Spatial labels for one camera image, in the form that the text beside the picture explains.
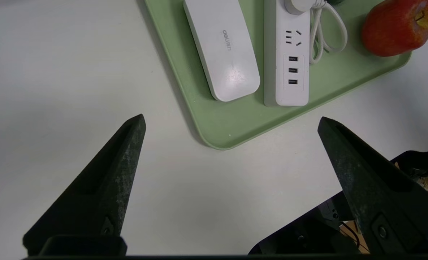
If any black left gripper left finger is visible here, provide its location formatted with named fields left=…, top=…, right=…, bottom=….
left=22, top=114, right=147, bottom=257

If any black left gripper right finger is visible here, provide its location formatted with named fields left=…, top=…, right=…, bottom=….
left=317, top=116, right=428, bottom=255

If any white power strip with cord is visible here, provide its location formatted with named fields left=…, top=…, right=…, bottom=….
left=263, top=0, right=348, bottom=107

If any white oblong deli case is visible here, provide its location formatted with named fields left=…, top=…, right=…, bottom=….
left=183, top=0, right=261, bottom=103

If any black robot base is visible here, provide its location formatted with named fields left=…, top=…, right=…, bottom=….
left=248, top=143, right=428, bottom=255

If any light green plastic tray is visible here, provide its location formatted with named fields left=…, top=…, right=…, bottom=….
left=144, top=0, right=413, bottom=150

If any red apple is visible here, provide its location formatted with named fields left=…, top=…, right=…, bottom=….
left=361, top=0, right=428, bottom=57

